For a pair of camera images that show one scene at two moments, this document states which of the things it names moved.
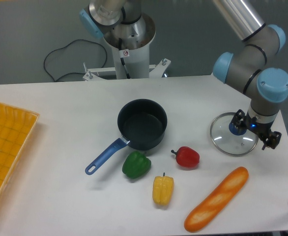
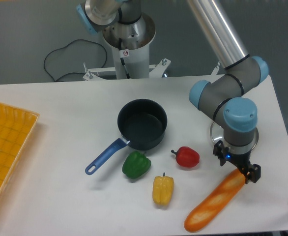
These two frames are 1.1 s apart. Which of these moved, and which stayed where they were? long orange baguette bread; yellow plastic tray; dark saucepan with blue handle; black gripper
Moved: black gripper
Stayed: yellow plastic tray; long orange baguette bread; dark saucepan with blue handle
